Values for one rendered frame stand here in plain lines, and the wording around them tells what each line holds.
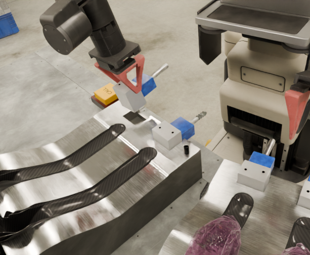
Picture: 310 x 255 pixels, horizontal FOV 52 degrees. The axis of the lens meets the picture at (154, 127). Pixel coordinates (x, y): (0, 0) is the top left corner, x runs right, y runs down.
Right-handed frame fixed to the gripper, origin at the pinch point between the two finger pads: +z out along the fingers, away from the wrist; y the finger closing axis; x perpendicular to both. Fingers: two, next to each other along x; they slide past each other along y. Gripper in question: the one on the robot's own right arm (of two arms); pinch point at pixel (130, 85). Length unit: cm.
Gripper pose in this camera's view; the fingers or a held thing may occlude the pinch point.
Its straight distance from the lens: 68.4
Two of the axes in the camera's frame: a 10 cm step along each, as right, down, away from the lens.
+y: 6.2, 3.6, -7.0
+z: 3.3, 7.0, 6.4
